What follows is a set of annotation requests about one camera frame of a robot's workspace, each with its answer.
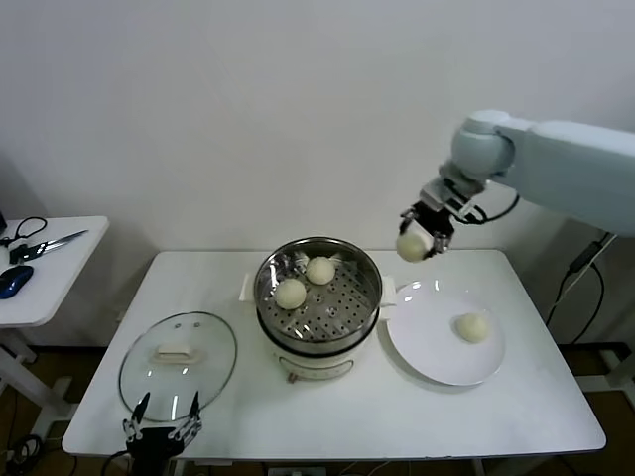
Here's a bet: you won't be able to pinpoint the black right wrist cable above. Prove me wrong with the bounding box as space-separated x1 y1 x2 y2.
463 192 521 224

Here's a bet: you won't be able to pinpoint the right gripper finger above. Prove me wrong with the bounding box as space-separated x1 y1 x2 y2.
399 208 421 237
425 230 451 259

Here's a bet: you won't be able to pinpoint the stainless steel steamer basket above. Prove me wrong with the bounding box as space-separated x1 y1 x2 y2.
239 236 397 348

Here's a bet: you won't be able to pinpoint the blue computer mouse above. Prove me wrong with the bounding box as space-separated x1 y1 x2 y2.
0 265 35 301

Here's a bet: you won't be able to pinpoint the black power adapter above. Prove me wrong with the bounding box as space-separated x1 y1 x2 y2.
568 241 601 273

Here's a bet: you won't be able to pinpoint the scissors with black handles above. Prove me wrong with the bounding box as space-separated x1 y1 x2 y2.
8 229 89 265

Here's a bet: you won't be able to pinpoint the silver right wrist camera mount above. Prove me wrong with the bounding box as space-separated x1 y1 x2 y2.
420 171 490 219

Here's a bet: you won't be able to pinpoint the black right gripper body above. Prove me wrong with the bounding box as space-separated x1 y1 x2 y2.
409 200 455 239

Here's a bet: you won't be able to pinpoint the small white side table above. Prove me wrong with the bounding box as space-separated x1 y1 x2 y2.
0 215 109 437

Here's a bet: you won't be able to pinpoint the large white round plate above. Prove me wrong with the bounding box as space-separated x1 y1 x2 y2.
384 280 508 388

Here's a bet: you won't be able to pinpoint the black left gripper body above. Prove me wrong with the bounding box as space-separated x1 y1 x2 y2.
124 426 185 476

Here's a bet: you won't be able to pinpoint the white steamed baozi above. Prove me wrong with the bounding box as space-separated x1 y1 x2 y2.
454 311 490 344
274 278 308 309
305 256 336 286
395 231 433 263

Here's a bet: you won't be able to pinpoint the black floor cable bundle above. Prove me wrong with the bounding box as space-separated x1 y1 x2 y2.
0 434 46 476

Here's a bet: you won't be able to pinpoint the black adapter cable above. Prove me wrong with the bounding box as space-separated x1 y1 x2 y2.
545 232 619 346

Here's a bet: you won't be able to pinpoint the thin black looped cable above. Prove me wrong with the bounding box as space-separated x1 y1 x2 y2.
0 217 49 249

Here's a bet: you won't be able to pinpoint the round glass pot lid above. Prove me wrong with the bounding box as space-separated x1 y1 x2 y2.
117 310 238 424

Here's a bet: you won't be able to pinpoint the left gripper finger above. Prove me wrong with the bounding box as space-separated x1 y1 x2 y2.
168 391 203 441
122 392 152 442

